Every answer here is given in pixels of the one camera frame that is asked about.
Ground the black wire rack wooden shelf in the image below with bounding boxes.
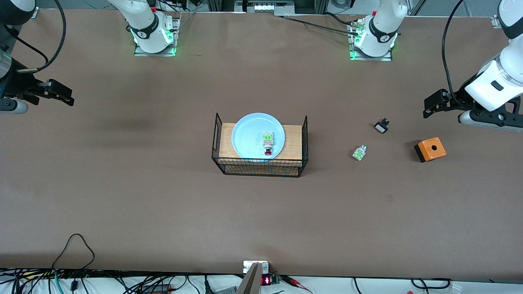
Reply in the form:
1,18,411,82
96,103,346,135
211,113,309,178

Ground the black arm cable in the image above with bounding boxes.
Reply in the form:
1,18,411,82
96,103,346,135
4,0,67,74
442,0,465,98

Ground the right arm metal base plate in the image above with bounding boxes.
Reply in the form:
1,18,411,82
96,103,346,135
134,18,181,57

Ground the light blue round plate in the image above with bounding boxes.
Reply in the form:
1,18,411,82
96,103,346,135
232,113,286,160

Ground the orange button enclosure box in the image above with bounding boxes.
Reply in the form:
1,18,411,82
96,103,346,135
414,137,447,163

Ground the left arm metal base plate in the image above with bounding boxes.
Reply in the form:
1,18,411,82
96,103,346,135
348,20,393,62

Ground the black looped cable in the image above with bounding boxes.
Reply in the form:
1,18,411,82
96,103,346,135
52,234,95,271

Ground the long black table cable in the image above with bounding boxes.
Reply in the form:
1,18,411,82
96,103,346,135
281,16,360,36

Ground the red test probe lead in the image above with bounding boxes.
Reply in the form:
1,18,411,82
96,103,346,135
284,276,313,294

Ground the aluminium frame with light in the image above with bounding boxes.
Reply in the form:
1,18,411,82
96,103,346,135
235,0,295,13

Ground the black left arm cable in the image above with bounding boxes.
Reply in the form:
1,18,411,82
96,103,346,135
442,0,465,98

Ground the black coiled cable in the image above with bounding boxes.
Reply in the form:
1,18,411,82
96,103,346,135
411,278,452,290

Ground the red push button white block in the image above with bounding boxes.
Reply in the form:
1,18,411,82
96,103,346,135
262,131,275,156

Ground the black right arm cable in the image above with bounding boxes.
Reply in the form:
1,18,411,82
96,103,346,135
4,0,67,74

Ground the small white metal bracket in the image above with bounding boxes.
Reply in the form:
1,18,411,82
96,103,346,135
243,261,269,274

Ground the grey angled bar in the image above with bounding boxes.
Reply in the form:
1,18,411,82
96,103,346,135
236,263,263,294

